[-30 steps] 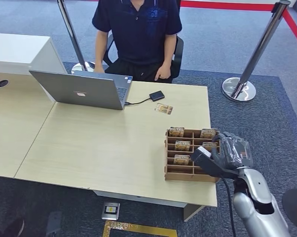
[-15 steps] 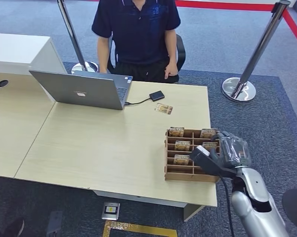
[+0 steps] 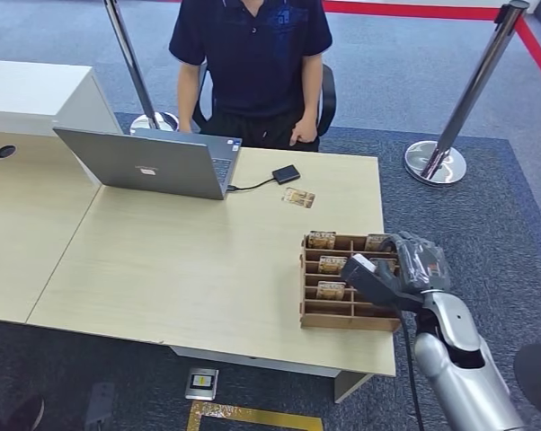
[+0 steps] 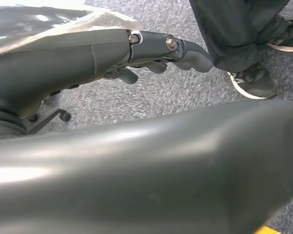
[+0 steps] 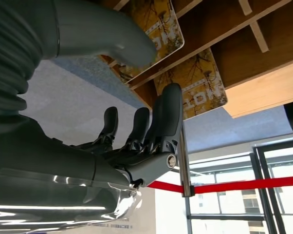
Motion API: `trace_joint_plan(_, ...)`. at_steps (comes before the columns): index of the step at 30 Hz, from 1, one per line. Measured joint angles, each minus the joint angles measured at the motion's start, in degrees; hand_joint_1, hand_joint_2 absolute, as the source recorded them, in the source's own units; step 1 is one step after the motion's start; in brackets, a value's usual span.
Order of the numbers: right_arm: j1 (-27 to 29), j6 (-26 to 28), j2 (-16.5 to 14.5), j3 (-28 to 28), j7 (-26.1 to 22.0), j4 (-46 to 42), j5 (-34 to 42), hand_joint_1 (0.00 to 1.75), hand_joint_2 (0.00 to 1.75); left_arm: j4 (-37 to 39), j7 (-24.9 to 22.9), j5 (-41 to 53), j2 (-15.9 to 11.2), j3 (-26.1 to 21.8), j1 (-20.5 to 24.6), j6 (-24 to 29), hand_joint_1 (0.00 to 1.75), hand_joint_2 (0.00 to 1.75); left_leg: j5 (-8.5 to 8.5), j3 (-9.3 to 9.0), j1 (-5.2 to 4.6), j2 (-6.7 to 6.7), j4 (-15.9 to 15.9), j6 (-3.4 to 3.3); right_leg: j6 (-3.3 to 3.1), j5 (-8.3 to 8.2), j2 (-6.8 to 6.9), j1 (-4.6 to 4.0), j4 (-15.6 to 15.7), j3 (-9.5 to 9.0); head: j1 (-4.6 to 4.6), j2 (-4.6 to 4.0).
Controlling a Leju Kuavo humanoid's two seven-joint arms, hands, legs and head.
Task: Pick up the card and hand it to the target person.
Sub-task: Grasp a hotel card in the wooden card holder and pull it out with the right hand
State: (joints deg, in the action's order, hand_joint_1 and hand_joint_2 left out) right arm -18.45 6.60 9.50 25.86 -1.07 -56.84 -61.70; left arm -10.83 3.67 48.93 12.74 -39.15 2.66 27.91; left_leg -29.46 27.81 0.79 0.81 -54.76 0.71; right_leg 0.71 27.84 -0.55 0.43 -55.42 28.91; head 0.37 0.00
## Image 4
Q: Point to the clear plastic wrap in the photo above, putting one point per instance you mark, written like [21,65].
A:
[100,22]

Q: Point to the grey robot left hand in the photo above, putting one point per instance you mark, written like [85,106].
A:
[63,64]

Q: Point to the person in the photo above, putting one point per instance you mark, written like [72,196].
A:
[233,32]

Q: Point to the yellow floor tape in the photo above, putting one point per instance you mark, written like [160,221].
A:
[268,231]

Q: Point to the black chair base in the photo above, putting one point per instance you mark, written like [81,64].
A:
[65,116]

